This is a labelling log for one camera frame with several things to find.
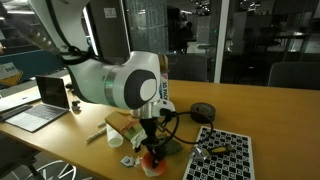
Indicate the blurry grey bar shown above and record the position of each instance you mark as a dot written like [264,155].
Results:
[35,35]

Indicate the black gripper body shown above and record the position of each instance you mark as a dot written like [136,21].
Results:
[148,126]

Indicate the white crumpled cloth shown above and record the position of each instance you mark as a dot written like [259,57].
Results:
[138,138]

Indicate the yellow and white sign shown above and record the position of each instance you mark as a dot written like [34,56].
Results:
[9,74]

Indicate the black tape roll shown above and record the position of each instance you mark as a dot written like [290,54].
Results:
[202,111]

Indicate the orange and white stuffed toy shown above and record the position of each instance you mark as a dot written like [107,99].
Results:
[150,166]

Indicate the grey office chair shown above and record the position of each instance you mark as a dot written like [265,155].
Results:
[293,76]
[186,67]

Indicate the white door sign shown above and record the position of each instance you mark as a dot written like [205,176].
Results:
[110,12]

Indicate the dark green flat object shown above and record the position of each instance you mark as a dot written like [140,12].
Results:
[174,147]

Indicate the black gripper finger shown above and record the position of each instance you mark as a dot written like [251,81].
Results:
[149,148]
[162,148]

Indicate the small black object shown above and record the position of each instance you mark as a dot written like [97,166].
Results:
[75,105]

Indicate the silver open laptop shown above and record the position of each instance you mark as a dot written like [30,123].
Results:
[43,106]

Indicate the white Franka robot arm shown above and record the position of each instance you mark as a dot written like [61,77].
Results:
[100,78]

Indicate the white stick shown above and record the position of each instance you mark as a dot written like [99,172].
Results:
[95,135]

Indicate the black white checkerboard sheet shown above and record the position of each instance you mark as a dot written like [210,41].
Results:
[226,160]

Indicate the flat silver device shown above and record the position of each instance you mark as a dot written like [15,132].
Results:
[18,99]

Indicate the printed cardboard box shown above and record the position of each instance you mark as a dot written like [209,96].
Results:
[164,85]

